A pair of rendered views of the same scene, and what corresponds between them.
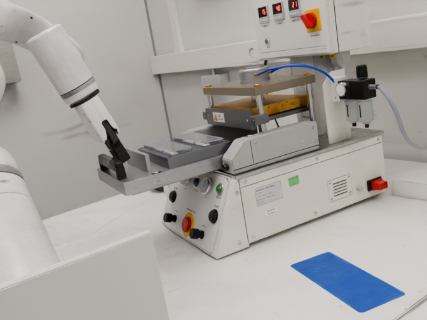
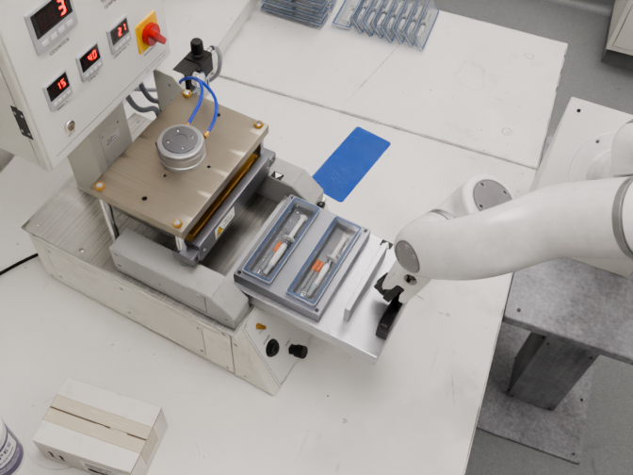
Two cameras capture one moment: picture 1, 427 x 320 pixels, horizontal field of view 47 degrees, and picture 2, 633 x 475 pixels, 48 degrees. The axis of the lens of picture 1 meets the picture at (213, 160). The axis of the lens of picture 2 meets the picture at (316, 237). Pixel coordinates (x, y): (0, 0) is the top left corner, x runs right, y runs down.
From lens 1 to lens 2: 1.91 m
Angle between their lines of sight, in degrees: 100
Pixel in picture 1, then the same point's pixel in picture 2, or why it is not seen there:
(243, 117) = (261, 172)
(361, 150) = not seen: hidden behind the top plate
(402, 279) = (337, 130)
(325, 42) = (164, 47)
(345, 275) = (344, 161)
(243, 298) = (405, 215)
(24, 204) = not seen: hidden behind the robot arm
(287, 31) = (106, 78)
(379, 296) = (366, 138)
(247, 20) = not seen: outside the picture
